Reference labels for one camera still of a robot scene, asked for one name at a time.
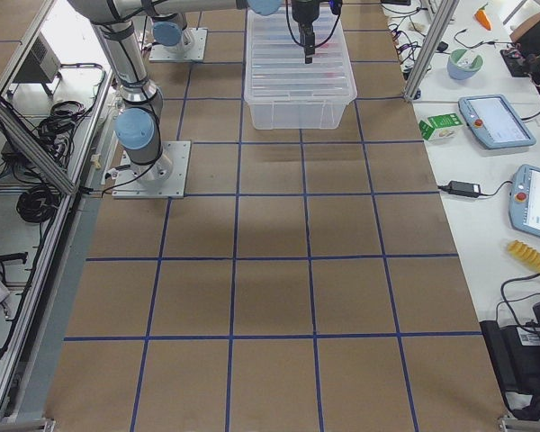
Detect black gripper lid side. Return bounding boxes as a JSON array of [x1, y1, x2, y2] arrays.
[[292, 0, 319, 64]]

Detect clear plastic storage box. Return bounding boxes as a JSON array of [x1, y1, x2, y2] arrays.
[[244, 5, 357, 130]]

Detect green blue bowl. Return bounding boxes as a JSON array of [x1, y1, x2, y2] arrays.
[[446, 49, 483, 80]]

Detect green white carton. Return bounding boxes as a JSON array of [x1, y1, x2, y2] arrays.
[[418, 112, 463, 141]]

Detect toy carrot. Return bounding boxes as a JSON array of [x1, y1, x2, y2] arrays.
[[473, 4, 492, 32]]

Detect upper blue teach pendant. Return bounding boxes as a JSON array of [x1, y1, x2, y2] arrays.
[[458, 94, 536, 149]]

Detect blue teach pendant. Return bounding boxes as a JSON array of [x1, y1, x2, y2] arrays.
[[458, 94, 536, 149], [508, 165, 540, 238]]

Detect black power adapter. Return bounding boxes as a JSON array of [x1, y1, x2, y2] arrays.
[[437, 180, 482, 198]]

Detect lower blue teach pendant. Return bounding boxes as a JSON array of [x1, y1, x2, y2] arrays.
[[508, 165, 540, 238]]

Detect yellow corn toy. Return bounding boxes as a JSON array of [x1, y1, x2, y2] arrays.
[[507, 240, 540, 274]]

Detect aluminium frame post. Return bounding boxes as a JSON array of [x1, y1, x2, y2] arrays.
[[403, 0, 459, 102]]

